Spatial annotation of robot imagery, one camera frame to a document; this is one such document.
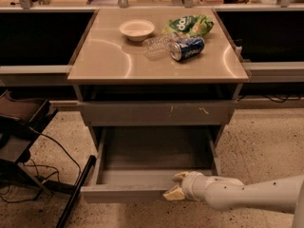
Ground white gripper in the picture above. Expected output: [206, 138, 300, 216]
[163, 171, 216, 201]

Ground grey drawer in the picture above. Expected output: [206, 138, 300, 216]
[78, 101, 236, 126]
[82, 126, 219, 203]

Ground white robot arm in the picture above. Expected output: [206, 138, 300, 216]
[163, 171, 304, 228]

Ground grey top drawer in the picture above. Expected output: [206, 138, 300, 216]
[78, 101, 236, 126]

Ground grey drawer cabinet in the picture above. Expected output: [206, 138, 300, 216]
[67, 7, 249, 143]

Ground blue pepsi can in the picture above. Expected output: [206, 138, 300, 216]
[170, 36, 205, 61]

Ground clear plastic bottle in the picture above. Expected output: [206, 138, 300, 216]
[142, 33, 179, 60]

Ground white bowl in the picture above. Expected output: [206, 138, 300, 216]
[120, 19, 155, 42]

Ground green chip bag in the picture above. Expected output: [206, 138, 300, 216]
[161, 14, 214, 37]

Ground black equipment stand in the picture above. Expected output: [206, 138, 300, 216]
[0, 90, 96, 228]

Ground black cables under shelf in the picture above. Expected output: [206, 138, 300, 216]
[236, 93, 302, 104]

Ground black floor cable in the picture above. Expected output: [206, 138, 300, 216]
[0, 128, 82, 204]

